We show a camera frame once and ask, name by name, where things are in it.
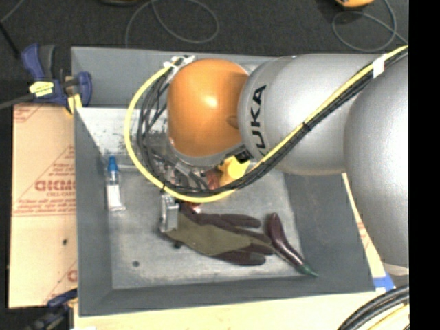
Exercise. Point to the clear bottle with blue cap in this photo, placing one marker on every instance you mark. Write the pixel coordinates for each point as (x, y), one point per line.
(113, 191)

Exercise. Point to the olive and maroon work glove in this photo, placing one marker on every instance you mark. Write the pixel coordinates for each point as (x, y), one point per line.
(213, 236)

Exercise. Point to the grey metal bin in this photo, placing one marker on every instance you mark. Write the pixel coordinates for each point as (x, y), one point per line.
(144, 253)

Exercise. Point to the red-brown small object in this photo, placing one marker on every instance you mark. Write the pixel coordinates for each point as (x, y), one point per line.
(213, 181)

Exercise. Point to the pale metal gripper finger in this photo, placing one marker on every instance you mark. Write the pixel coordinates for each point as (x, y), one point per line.
(164, 215)
(174, 217)

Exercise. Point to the yellow toy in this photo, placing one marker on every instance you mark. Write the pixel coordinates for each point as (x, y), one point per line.
(233, 170)

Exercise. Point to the brown cardboard board, red print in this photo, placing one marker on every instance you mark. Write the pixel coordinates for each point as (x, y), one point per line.
(41, 239)

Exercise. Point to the purple toy eggplant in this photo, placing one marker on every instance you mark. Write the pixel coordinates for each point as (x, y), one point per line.
(280, 237)

